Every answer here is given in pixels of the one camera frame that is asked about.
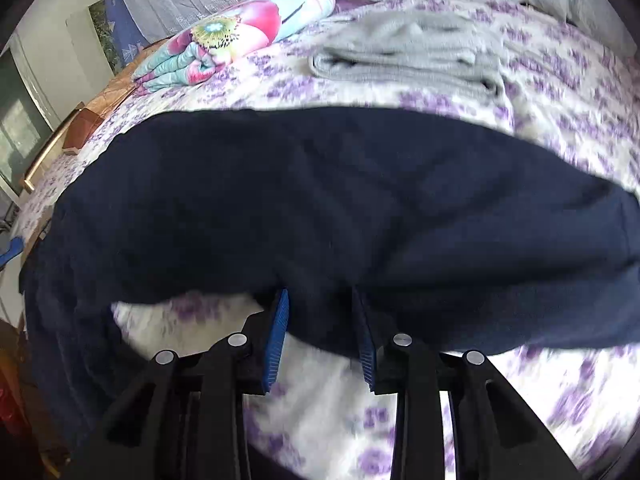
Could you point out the blue patterned cloth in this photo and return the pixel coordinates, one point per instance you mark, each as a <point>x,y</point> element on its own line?
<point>117,20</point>

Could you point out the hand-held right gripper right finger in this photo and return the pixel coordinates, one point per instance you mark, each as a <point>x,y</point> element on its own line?
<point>365,350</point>

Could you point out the glass window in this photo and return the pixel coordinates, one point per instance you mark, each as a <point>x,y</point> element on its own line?
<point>20,120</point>

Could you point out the blue plastic object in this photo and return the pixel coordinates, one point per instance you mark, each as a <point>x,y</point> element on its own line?
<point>11,252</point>

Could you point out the purple floral bedsheet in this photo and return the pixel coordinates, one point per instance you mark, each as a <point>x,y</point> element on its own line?
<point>320,425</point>

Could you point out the wooden bed frame rail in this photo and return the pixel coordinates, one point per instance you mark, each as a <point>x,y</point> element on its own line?
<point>40,160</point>

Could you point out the pale grey pillow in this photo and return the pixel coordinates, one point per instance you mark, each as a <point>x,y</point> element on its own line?
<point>592,0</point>

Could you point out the folded grey blanket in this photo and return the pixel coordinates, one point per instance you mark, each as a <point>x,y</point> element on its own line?
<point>400,55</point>

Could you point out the orange-brown bed mat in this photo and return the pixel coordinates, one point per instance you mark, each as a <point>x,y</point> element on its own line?
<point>107,97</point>

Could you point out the folded colourful floral quilt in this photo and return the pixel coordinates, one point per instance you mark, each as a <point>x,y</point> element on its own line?
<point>235,30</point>

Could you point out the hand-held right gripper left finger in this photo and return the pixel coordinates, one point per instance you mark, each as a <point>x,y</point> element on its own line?
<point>277,340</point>

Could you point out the dark navy pants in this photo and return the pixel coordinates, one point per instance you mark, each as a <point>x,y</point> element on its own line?
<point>320,210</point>

